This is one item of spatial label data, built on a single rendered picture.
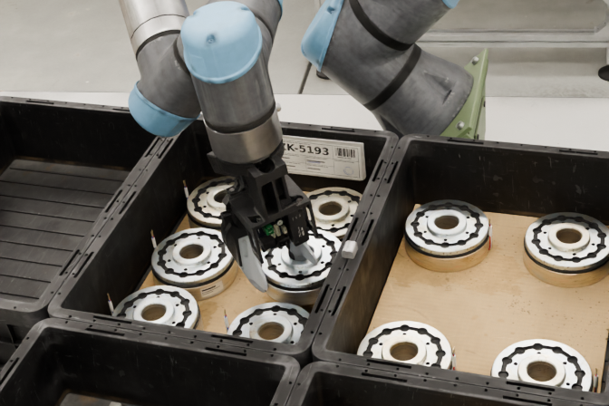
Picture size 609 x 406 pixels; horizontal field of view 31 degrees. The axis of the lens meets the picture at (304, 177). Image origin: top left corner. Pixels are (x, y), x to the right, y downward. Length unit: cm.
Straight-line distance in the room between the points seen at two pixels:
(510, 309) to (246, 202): 33
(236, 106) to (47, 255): 47
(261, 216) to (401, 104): 44
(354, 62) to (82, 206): 42
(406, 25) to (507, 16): 212
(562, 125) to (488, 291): 56
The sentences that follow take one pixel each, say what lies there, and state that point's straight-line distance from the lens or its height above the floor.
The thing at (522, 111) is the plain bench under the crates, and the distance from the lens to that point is 183.
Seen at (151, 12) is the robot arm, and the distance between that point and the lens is 126.
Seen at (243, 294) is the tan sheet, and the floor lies 83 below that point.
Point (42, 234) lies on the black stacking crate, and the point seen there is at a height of 83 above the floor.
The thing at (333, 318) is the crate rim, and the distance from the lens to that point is 113.
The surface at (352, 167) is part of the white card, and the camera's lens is 142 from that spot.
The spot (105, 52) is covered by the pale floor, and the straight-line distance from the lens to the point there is 366.
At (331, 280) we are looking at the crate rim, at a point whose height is 93.
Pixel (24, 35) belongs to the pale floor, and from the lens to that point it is 388.
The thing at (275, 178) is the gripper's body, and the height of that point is 105.
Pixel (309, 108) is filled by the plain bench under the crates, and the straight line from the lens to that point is 188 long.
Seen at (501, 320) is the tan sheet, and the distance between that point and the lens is 126.
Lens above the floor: 171
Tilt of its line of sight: 36 degrees down
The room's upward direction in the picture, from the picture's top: 7 degrees counter-clockwise
